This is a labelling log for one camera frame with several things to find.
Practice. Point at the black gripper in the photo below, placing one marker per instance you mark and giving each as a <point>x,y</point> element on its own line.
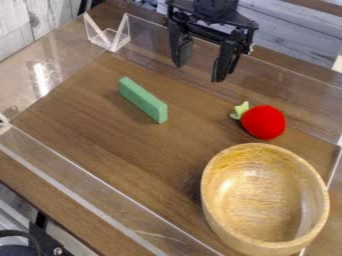
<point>214,21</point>

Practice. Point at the red plush strawberry toy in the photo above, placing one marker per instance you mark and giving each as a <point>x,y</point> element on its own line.
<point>264,121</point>

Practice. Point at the green rectangular block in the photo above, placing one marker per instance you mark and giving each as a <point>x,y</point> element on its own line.
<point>145,100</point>

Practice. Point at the wooden bowl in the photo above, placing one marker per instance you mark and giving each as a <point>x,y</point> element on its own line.
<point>265,199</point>

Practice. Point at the clear acrylic tray walls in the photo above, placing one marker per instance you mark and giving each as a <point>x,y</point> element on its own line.
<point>117,177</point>

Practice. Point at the black clamp with screw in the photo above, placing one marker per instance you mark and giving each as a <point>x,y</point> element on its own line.
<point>42,244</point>

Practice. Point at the clear acrylic corner bracket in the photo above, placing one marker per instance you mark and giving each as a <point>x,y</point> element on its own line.
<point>109,38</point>

